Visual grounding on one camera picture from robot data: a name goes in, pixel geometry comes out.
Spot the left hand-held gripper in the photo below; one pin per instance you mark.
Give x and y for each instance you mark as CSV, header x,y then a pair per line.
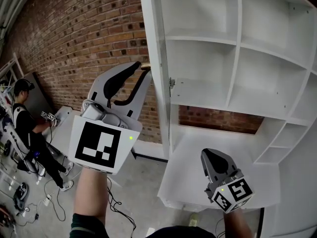
x,y
99,142

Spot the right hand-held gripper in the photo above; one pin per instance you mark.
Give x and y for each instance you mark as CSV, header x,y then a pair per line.
x,y
235,192

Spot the white cabinet door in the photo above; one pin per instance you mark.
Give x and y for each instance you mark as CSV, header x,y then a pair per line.
x,y
151,33

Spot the person's right forearm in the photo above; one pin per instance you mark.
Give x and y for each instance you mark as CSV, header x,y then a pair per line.
x,y
239,224

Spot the person's left forearm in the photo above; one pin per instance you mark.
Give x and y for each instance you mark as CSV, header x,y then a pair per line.
x,y
90,195

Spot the white open shelf cabinet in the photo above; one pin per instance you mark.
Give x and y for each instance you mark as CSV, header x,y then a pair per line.
x,y
260,83

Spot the white table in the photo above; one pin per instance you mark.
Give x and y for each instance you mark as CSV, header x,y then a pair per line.
x,y
64,123

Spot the grey leaning board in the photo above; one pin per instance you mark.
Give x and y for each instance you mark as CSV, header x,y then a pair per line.
x,y
37,95

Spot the white metal rack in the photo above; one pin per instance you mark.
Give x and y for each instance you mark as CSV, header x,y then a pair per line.
x,y
10,68

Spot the white power strip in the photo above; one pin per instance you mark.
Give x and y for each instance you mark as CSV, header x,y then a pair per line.
x,y
46,199

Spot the person's dark shirt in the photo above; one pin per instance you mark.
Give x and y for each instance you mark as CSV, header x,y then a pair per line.
x,y
84,228

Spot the black round floor device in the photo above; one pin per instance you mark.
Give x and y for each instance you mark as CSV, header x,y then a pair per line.
x,y
20,195

